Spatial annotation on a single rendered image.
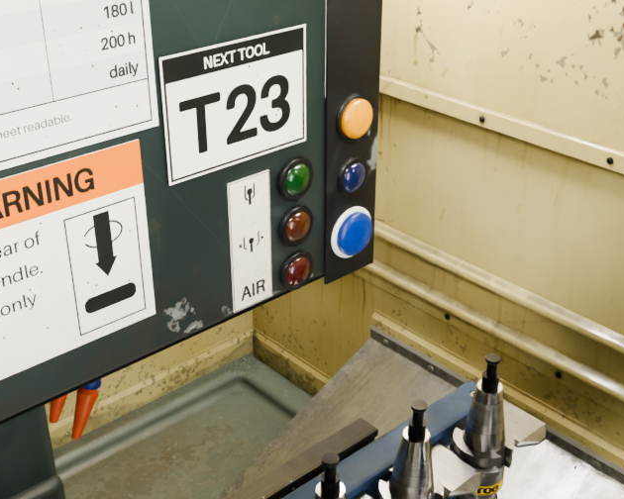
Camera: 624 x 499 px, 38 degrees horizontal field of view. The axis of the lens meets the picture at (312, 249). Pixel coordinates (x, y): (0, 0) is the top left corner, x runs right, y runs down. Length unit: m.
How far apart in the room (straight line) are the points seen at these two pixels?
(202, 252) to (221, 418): 1.52
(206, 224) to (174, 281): 0.04
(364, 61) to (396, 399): 1.18
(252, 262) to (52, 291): 0.13
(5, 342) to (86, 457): 1.48
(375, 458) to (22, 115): 0.61
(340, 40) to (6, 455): 1.01
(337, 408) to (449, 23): 0.73
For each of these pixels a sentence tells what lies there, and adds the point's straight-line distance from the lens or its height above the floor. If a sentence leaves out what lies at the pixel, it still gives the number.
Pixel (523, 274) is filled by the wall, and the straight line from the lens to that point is 1.49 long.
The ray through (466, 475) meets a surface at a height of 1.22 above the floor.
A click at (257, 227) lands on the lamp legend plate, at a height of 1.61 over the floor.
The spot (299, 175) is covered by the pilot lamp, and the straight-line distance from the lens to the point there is 0.55.
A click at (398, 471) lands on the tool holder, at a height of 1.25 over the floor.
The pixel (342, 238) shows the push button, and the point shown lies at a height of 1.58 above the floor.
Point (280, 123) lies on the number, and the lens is 0.53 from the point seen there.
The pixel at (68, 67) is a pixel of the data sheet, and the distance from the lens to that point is 0.45.
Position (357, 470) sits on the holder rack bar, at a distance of 0.94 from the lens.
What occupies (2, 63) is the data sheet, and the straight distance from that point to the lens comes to 0.43.
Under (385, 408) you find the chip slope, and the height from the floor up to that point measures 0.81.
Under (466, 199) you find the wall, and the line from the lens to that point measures 1.51.
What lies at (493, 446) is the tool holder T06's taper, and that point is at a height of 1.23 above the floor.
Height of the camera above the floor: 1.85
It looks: 28 degrees down
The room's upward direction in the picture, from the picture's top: straight up
